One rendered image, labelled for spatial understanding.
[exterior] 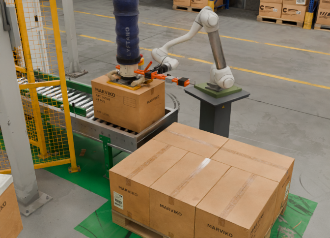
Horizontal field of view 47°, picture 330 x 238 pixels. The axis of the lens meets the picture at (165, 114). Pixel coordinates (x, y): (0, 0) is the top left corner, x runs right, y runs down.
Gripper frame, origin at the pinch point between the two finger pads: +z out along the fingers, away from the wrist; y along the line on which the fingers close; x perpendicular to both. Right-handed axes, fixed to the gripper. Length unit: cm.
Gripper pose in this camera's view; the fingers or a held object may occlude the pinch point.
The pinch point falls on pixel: (151, 74)
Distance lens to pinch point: 348.2
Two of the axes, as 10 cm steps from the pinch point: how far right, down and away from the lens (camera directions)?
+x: -8.3, -2.5, 4.9
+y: -0.1, 9.0, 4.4
